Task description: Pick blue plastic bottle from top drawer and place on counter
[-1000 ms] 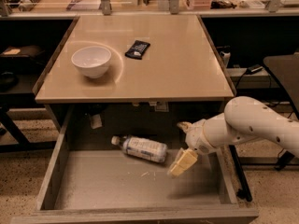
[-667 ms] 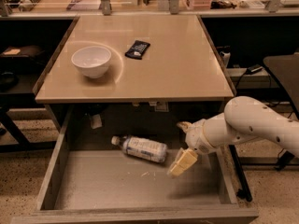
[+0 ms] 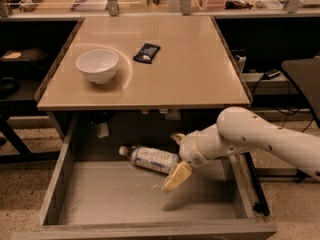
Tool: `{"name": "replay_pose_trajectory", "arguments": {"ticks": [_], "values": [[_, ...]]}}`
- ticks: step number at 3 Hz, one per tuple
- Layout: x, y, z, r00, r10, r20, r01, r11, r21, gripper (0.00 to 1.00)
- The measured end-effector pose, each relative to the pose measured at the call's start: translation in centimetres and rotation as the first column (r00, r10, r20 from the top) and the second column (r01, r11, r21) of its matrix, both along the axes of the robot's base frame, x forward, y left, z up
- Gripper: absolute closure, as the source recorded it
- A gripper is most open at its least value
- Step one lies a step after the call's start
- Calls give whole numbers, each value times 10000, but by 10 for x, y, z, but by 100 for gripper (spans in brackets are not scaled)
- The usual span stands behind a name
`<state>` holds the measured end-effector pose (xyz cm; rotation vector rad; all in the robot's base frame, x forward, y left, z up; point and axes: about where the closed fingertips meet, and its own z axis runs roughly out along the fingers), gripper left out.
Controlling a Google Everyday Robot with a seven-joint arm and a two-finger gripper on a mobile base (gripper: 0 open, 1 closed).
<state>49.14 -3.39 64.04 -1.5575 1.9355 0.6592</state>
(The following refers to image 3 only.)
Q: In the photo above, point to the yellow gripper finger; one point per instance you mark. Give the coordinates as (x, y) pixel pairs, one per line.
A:
(179, 174)
(178, 138)

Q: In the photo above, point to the black bag with note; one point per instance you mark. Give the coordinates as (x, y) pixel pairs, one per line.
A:
(32, 55)

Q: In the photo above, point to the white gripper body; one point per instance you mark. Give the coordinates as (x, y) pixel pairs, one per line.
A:
(189, 149)

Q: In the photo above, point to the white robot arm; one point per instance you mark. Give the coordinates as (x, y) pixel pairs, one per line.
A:
(237, 130)

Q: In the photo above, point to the black snack packet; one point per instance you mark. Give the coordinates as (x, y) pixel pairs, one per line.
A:
(146, 53)

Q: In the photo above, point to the beige top cabinet counter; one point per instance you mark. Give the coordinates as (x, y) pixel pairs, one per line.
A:
(192, 70)

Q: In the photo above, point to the clear blue plastic water bottle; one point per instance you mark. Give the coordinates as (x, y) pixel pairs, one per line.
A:
(150, 158)

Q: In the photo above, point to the white ceramic bowl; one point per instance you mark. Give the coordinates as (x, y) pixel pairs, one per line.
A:
(98, 66)

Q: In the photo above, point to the open grey drawer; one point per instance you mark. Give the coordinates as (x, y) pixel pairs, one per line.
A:
(94, 195)

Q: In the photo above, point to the white tag under counter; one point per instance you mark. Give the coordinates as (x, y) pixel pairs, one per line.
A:
(102, 130)

